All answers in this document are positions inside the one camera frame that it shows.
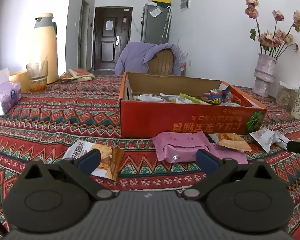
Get white silver snack pack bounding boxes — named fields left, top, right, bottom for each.
left=133, top=94, right=167, bottom=102

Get white orange snack pack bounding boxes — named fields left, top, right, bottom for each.
left=63, top=140, right=125, bottom=181

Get small orange snack pack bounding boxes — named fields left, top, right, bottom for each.
left=209, top=133, right=252, bottom=152

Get pink snack pack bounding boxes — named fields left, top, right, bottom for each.
left=151, top=132, right=248, bottom=164

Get white flat snack wrapper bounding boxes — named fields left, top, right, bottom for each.
left=249, top=128, right=290, bottom=153

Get patterned red tablecloth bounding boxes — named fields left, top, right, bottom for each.
left=0, top=76, right=300, bottom=239

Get red silver snack bag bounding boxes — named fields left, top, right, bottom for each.
left=198, top=86, right=241, bottom=106

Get red cardboard box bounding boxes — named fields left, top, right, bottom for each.
left=119, top=72, right=267, bottom=138

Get pink ceramic vase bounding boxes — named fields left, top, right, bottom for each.
left=253, top=54, right=277, bottom=98

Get folded patterned cloth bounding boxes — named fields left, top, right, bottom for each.
left=58, top=68, right=95, bottom=82

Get glass cup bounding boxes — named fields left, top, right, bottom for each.
left=26, top=60, right=48, bottom=92

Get purple tissue pack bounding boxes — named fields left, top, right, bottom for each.
left=0, top=68, right=23, bottom=116

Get dried pink roses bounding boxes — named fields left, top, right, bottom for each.
left=244, top=0, right=300, bottom=59

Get yellow round container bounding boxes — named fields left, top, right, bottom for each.
left=10, top=70, right=31, bottom=93

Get wooden chair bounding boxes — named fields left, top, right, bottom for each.
left=147, top=49, right=174, bottom=75

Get purple jacket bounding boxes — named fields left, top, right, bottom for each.
left=114, top=42, right=181, bottom=76

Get dark brown door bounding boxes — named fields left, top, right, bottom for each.
left=93, top=7, right=133, bottom=74

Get yellow thermos jug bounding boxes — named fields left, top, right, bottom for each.
left=34, top=12, right=58, bottom=84

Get grey refrigerator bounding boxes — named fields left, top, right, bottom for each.
left=140, top=4, right=172, bottom=44

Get yellow box on fridge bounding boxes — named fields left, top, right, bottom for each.
left=152, top=0, right=171, bottom=6

